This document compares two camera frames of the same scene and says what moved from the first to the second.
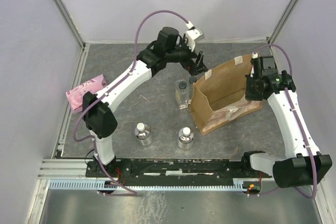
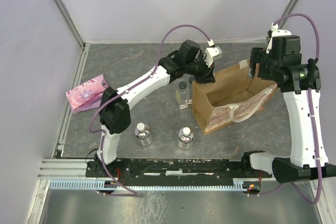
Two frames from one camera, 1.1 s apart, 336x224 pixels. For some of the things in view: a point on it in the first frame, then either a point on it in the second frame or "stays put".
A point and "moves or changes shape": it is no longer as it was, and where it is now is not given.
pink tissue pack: [75, 96] stays put
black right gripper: [249, 96] → [259, 55]
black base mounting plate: [176, 170] stays put
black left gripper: [197, 67] → [208, 76]
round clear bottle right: [186, 138] stays put
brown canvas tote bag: [219, 97] moves or changes shape
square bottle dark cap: [192, 79] stays put
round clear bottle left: [143, 132] stays put
